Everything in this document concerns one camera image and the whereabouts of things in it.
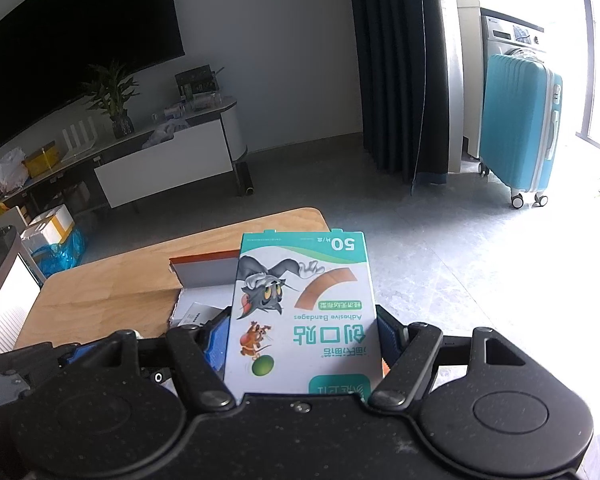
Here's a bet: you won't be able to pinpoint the clear plastic packages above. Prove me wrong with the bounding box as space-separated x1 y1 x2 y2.
151 91 227 122

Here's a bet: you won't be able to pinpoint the dark green box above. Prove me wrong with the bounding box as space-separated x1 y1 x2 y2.
174 64 227 100

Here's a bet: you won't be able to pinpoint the dark curtain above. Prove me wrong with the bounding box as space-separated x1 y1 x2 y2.
346 0 462 187

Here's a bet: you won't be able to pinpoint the black cylinder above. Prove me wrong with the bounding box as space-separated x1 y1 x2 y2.
233 161 257 197

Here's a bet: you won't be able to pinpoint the blue plastic bag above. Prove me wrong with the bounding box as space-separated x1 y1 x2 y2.
30 227 89 280

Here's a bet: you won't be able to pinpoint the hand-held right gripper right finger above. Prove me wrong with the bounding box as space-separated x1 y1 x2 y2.
368 304 557 409

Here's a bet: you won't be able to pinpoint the teal suitcase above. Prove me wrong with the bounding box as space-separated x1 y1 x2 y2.
477 51 565 210

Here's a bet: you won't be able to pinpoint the washing machine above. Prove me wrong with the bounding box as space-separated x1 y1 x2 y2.
456 0 547 162

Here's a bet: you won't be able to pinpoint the grey counter with ribbed side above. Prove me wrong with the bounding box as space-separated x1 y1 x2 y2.
0 224 45 358

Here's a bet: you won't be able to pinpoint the orange cardboard box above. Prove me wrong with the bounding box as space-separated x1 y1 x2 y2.
168 252 242 341

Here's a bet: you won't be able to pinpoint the black television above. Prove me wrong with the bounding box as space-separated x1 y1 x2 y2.
0 0 187 150

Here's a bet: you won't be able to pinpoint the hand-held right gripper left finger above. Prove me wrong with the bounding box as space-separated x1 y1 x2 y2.
79 304 237 412

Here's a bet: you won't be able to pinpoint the grey plastic bag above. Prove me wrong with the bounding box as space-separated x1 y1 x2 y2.
141 116 192 149

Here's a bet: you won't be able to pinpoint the white router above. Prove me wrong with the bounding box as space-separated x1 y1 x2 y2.
59 114 100 155

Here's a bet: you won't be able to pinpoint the white cabinet panel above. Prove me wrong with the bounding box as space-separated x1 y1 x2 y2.
93 119 237 209

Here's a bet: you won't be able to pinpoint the bamboo plant in vase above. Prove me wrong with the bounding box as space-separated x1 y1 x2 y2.
79 59 142 139

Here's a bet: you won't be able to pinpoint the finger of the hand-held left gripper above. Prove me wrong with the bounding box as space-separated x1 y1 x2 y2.
54 339 112 367
140 366 175 387

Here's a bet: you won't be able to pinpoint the white plastic bag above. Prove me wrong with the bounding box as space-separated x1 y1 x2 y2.
0 146 32 195

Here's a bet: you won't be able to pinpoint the low television cabinet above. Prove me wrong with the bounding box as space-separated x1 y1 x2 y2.
0 94 250 243

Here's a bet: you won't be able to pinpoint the green white bandage box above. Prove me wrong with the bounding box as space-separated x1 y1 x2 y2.
223 230 386 402

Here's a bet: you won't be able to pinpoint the white charger box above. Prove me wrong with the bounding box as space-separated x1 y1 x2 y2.
172 301 231 332

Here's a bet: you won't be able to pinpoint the yellow and white box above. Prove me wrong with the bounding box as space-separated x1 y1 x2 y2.
19 204 77 257

